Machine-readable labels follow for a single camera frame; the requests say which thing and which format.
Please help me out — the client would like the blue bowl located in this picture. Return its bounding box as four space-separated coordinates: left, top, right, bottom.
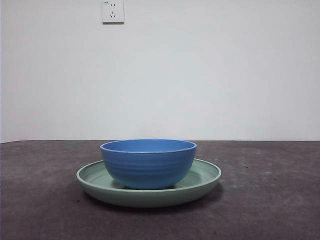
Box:
99 139 198 190

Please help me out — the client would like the green plate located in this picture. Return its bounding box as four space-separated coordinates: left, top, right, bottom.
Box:
76 157 222 208

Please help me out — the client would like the white wall socket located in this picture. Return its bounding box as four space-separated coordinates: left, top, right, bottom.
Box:
102 0 125 25

